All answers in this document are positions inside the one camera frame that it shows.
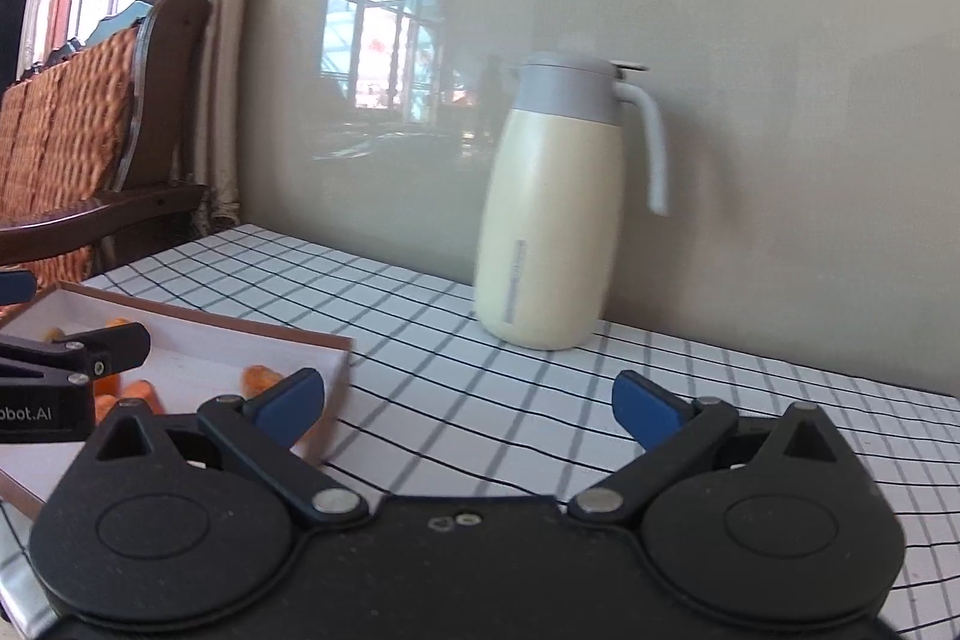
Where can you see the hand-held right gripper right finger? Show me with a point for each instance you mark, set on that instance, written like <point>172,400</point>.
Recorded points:
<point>645,407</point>

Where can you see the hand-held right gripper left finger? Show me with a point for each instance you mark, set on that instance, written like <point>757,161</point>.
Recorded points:
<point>289,404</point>

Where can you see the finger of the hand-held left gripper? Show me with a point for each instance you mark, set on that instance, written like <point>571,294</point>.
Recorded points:
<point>112,347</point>
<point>15,287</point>

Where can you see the large carrot chunk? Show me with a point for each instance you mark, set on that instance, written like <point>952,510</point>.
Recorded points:
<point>260,377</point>

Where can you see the brown rimmed white tray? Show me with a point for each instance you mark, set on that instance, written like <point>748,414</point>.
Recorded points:
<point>202,355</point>

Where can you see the black checked white tablecloth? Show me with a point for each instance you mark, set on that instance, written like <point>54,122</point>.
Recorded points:
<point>600,400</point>

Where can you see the orange patterned bench cushion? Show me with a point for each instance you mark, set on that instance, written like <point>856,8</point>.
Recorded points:
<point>67,130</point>

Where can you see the cream thermos jug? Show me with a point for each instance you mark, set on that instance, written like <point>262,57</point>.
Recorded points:
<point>547,220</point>

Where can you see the dark wooden bench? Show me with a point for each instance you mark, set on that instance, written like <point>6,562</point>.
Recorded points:
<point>169,85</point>

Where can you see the dark hanging garment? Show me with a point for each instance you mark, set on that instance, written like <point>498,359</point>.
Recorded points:
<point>13,10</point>

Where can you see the blue cloth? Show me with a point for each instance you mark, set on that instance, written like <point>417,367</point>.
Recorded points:
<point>112,19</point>

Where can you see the beige patterned curtain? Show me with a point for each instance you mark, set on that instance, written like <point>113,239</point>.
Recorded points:
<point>217,10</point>

